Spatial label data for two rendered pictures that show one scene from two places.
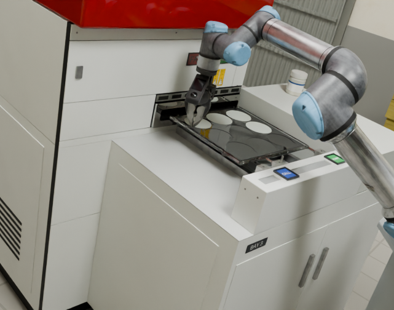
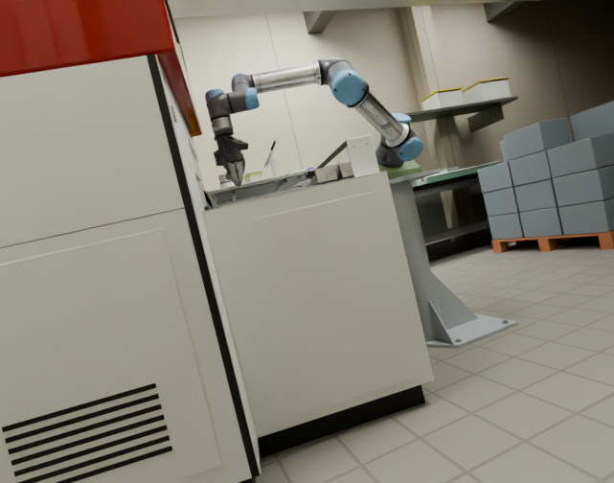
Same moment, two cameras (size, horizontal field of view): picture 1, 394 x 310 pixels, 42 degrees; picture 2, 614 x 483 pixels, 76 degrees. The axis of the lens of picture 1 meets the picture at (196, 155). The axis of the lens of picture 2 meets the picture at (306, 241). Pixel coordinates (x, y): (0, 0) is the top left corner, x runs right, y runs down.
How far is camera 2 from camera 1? 153 cm
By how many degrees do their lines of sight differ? 55
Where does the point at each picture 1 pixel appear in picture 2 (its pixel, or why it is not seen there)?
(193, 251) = (356, 219)
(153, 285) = (335, 298)
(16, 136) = (88, 266)
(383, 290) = (401, 221)
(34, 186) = (163, 299)
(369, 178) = (387, 116)
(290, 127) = not seen: hidden behind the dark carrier
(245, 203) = (360, 157)
